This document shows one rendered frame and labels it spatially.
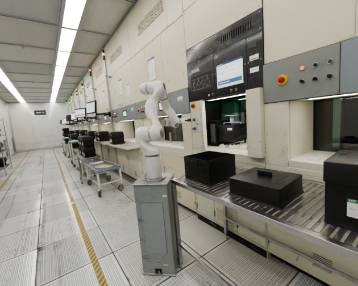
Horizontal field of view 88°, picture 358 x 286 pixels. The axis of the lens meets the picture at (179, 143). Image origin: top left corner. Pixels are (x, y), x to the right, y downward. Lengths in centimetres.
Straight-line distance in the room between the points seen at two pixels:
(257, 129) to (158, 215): 100
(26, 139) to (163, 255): 1371
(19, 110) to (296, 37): 1448
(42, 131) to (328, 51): 1449
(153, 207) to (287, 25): 155
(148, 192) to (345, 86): 137
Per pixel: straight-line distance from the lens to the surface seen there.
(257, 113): 153
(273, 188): 100
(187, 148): 225
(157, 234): 160
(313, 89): 142
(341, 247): 88
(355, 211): 95
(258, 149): 155
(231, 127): 200
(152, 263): 177
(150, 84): 158
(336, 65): 141
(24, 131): 1484
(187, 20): 233
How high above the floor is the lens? 122
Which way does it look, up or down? 7 degrees down
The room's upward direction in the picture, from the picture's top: 5 degrees counter-clockwise
